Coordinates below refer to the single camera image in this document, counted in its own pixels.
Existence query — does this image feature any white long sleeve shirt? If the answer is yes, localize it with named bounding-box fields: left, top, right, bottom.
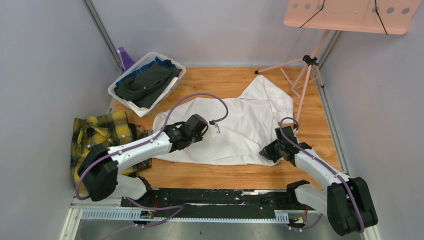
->
left=157, top=75, right=294, bottom=167

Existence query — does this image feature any white plastic laundry basket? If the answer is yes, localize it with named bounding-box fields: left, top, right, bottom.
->
left=108, top=51, right=187, bottom=118

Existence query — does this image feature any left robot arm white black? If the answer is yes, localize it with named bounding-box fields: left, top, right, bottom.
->
left=77, top=114, right=212, bottom=207

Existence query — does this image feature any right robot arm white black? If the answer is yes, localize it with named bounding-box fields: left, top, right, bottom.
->
left=259, top=126, right=379, bottom=236

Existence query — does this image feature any red blue plaid shirt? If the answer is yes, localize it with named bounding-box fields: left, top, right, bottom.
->
left=131, top=124, right=153, bottom=173

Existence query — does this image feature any dark striped shirt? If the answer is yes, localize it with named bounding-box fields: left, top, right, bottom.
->
left=114, top=64, right=182, bottom=109

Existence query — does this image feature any blue shirt in basket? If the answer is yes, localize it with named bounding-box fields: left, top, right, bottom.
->
left=115, top=57, right=177, bottom=86

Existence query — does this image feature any yellow plaid shirt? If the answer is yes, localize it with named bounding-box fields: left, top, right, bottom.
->
left=70, top=111, right=135, bottom=184

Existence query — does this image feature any purple wedge object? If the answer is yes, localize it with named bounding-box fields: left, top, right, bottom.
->
left=116, top=47, right=135, bottom=73

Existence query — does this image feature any pink music stand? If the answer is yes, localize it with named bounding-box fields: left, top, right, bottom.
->
left=255, top=0, right=421, bottom=121

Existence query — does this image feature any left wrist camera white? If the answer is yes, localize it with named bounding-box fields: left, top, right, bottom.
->
left=207, top=124, right=221, bottom=138

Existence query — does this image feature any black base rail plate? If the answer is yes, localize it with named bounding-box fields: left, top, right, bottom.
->
left=136, top=188, right=317, bottom=220

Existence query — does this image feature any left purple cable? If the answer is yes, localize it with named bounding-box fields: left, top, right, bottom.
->
left=75, top=92, right=230, bottom=229

